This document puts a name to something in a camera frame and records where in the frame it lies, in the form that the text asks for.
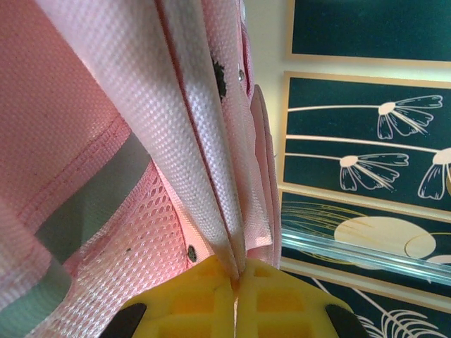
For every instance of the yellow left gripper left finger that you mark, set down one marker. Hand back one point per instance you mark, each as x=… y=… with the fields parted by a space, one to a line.
x=190 y=306

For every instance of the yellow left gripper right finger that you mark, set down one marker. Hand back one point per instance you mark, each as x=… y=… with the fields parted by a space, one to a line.
x=282 y=306

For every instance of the pink student backpack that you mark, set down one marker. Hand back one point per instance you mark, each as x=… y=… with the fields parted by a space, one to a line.
x=105 y=141

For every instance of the aluminium corner post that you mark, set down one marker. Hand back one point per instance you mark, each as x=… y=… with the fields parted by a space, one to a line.
x=352 y=251

